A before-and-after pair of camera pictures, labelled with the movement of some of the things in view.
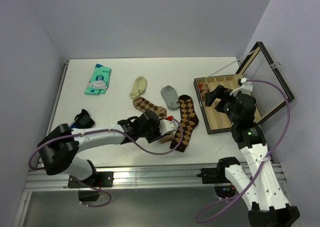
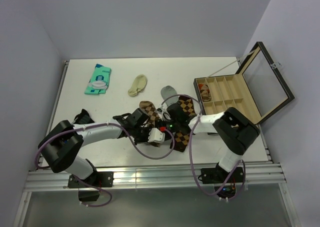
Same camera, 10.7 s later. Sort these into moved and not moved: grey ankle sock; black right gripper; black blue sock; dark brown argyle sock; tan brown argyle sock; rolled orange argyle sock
Moved: tan brown argyle sock; black right gripper
Not moved: dark brown argyle sock; grey ankle sock; rolled orange argyle sock; black blue sock
